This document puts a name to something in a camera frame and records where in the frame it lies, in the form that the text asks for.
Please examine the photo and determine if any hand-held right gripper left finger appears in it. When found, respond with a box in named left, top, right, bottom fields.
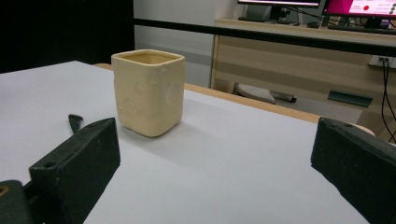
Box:
left=28, top=117, right=121, bottom=224

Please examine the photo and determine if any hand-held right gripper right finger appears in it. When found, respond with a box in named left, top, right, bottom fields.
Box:
left=310, top=117, right=396, bottom=224

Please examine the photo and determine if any cream square cup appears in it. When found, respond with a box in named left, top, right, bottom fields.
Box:
left=110, top=49, right=187, bottom=138

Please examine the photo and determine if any small black object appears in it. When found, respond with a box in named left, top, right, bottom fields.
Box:
left=67, top=114, right=84, bottom=134

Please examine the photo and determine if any dark green flat tray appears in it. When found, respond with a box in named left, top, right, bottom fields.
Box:
left=327, top=90, right=374, bottom=108

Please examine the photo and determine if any white power socket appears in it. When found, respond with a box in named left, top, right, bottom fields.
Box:
left=367, top=55, right=396, bottom=69

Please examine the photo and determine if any light wooden desk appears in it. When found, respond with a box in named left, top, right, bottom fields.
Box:
left=210, top=18, right=396, bottom=125

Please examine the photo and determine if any grey chair base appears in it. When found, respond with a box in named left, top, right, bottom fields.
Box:
left=233, top=82, right=298, bottom=105

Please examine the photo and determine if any black keyboard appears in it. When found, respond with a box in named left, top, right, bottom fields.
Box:
left=327, top=24, right=396, bottom=35

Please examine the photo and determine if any black curtain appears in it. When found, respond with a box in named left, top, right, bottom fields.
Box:
left=0, top=0, right=135, bottom=75

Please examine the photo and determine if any monitor with pink screen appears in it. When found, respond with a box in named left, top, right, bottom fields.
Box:
left=322, top=0, right=396, bottom=19

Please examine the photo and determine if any dark monitor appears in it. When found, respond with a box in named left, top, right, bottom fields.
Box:
left=236, top=0, right=321, bottom=21

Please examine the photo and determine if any black cable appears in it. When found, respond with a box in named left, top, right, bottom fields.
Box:
left=380, top=57, right=396, bottom=144

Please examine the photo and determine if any black horizontal rail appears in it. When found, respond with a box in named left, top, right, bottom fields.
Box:
left=134, top=18, right=396, bottom=58

